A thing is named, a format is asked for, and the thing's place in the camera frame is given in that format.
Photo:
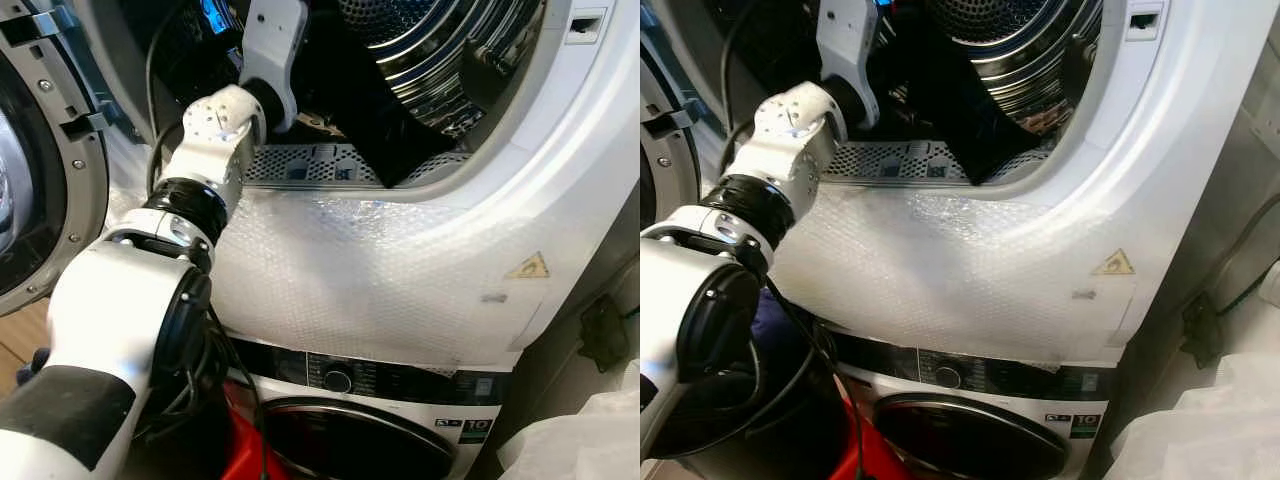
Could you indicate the red laundry basket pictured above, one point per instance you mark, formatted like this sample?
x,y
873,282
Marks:
x,y
240,455
850,455

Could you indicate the yellow triangle warning sticker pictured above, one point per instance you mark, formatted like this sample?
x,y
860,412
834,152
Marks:
x,y
1113,264
528,267

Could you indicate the white washing machine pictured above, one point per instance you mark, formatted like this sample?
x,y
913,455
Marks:
x,y
400,385
1000,378

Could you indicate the grey metal panel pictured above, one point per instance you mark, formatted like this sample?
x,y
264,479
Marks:
x,y
1235,170

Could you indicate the green warranty label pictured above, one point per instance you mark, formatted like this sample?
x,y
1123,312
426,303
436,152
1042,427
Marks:
x,y
478,428
1085,426

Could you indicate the steel dryer drum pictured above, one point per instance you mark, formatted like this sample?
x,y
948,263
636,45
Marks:
x,y
1020,50
440,50

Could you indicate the black wall bracket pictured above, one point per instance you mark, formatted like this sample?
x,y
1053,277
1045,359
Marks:
x,y
603,332
1197,330

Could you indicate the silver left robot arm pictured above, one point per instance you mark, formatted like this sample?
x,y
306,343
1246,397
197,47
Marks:
x,y
680,300
110,310

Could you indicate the perforated metal lint filter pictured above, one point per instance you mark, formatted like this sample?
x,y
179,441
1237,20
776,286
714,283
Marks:
x,y
320,165
900,160

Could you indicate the black garment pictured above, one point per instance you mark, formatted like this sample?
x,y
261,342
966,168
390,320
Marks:
x,y
960,110
385,130

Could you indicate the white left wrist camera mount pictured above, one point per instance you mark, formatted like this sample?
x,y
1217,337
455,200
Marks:
x,y
275,40
845,40

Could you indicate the round dryer door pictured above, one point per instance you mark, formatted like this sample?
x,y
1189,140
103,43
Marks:
x,y
660,140
40,150

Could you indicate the white tumble dryer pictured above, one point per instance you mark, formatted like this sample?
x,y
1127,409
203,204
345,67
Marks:
x,y
560,150
1180,150

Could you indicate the black washer dial knob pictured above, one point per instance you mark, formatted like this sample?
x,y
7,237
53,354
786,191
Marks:
x,y
947,377
337,380

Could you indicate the white plastic bag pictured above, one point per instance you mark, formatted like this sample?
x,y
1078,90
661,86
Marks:
x,y
580,440
1190,430

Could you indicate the dark round washer door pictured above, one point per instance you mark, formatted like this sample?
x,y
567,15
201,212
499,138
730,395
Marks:
x,y
350,440
965,440

